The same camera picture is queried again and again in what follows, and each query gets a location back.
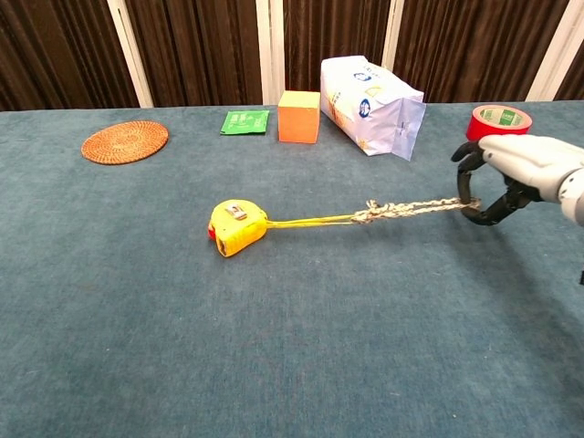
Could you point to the dark brown curtain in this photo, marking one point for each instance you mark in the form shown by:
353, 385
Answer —
201, 45

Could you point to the round woven rattan coaster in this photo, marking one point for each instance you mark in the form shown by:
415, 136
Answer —
124, 141

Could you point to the blue carpet table cover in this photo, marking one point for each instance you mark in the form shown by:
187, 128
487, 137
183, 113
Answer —
274, 296

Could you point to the orange and yellow cube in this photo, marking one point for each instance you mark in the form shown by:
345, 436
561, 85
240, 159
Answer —
299, 118

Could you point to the white plastic package bag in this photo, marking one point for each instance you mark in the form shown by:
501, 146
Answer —
365, 105

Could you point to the right black-and-white robot hand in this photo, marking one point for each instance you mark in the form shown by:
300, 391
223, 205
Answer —
524, 164

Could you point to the white frame post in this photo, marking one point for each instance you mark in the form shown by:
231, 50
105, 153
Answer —
392, 32
270, 50
554, 50
130, 55

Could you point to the green sachet packet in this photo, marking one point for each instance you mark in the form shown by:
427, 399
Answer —
245, 122

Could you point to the red adhesive tape roll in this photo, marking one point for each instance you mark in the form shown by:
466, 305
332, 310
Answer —
495, 123

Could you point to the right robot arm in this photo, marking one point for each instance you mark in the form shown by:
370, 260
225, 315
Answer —
574, 196

